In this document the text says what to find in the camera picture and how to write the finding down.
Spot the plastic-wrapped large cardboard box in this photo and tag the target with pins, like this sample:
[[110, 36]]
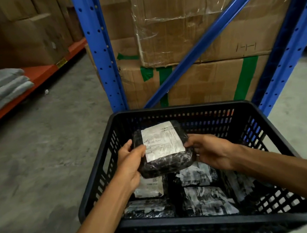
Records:
[[183, 8]]

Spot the cardboard box with green tape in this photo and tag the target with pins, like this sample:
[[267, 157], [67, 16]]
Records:
[[208, 83]]

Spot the person's right thumb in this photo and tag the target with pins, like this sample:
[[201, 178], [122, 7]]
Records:
[[192, 140]]

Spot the person's right forearm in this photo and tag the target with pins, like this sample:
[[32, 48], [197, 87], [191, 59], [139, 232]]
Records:
[[286, 173]]

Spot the yellow label sticker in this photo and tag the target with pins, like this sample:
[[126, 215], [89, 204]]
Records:
[[61, 63]]

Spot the plain brown cardboard box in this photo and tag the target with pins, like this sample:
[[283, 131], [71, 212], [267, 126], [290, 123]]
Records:
[[119, 23]]

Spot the black plastic crate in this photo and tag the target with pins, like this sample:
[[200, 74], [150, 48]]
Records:
[[186, 230]]

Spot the person's left hand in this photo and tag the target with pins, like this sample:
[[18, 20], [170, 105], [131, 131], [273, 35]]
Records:
[[128, 167]]

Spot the large brown cardboard box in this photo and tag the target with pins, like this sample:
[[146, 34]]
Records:
[[18, 42]]

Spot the black parcel with white label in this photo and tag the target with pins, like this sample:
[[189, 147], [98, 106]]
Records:
[[162, 148]]

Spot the orange shelf beam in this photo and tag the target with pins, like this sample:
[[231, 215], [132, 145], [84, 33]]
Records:
[[37, 77]]

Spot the white paper scrap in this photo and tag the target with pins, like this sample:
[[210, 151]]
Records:
[[46, 91]]

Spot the blue rack diagonal brace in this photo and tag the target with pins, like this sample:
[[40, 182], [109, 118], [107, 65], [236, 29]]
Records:
[[215, 28]]

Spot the blue rack upright post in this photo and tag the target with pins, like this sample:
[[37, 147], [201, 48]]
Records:
[[291, 44], [99, 48]]

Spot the person's left thumb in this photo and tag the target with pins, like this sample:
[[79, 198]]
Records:
[[139, 152]]

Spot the person's left forearm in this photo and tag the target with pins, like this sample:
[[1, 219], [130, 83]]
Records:
[[99, 219]]

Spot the person's right hand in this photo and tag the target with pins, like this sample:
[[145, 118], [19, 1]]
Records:
[[213, 150]]

